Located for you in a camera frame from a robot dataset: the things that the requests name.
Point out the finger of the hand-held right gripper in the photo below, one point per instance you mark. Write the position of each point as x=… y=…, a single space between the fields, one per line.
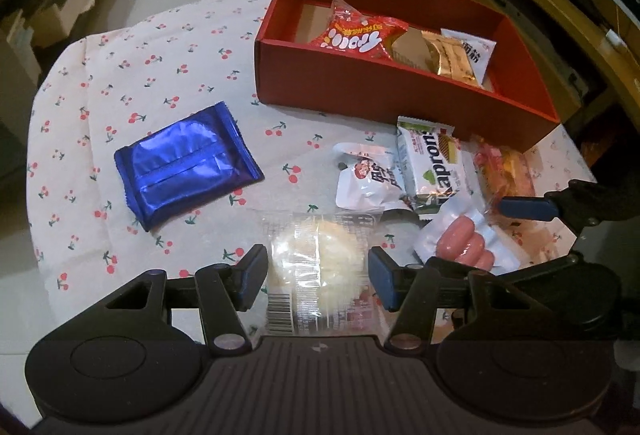
x=575 y=287
x=527 y=208

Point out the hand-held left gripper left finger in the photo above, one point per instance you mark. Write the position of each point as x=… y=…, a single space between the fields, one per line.
x=252 y=276

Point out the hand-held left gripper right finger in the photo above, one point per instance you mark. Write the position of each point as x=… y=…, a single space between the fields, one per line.
x=382 y=277

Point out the red clear pastry packet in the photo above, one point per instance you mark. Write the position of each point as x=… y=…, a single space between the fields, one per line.
x=505 y=170

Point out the clear round pastry packet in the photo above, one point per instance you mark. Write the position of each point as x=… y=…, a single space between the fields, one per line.
x=315 y=255

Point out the white spicy strips packet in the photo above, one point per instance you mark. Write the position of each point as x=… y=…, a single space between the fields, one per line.
x=475 y=50

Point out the gold foil snack packet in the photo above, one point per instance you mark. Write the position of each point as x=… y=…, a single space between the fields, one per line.
x=450 y=57

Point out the red cardboard box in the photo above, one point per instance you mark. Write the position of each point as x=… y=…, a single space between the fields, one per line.
x=350 y=85

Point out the orange-brown snack packet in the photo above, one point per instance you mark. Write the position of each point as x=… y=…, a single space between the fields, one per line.
x=410 y=50

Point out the red snack packet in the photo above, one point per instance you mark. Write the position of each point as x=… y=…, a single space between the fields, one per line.
x=350 y=35

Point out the clear sausage packet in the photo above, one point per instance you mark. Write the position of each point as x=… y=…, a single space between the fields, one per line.
x=460 y=240

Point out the small white snack packet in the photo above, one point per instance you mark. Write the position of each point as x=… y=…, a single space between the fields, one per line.
x=365 y=180

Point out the white green wafer packet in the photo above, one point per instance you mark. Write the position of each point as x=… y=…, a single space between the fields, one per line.
x=435 y=165

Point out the blue foil snack packet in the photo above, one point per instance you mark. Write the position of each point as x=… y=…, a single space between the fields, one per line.
x=185 y=165

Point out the wooden low cabinet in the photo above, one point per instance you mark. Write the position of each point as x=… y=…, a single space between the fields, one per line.
x=565 y=15

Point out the cherry print tablecloth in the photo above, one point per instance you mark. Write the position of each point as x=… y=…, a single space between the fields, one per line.
x=175 y=65

